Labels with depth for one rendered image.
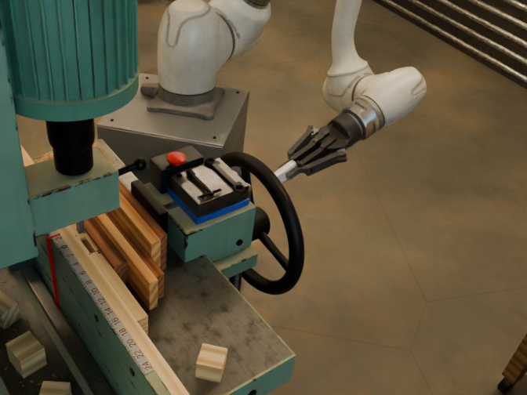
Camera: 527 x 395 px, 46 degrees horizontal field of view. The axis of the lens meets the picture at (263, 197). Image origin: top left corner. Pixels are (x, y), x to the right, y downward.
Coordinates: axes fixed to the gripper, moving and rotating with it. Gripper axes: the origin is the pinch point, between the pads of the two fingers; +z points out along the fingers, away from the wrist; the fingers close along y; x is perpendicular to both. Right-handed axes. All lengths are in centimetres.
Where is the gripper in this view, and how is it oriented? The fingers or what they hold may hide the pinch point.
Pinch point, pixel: (282, 174)
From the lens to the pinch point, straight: 135.7
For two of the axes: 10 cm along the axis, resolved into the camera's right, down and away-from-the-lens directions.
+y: 6.0, 5.6, -5.8
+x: 1.7, 6.1, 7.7
